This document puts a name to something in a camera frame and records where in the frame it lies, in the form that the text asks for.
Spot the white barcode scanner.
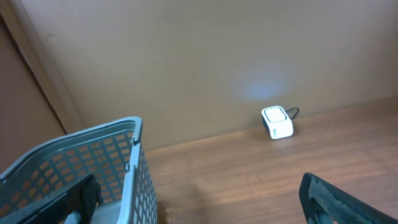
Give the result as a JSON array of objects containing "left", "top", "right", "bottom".
[{"left": 261, "top": 106, "right": 294, "bottom": 140}]

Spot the grey plastic mesh basket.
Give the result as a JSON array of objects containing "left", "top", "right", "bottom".
[{"left": 1, "top": 116, "right": 158, "bottom": 223}]

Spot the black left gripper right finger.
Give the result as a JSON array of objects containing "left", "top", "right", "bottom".
[{"left": 298, "top": 172, "right": 397, "bottom": 224}]

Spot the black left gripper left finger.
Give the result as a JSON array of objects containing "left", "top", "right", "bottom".
[{"left": 1, "top": 174, "right": 103, "bottom": 224}]

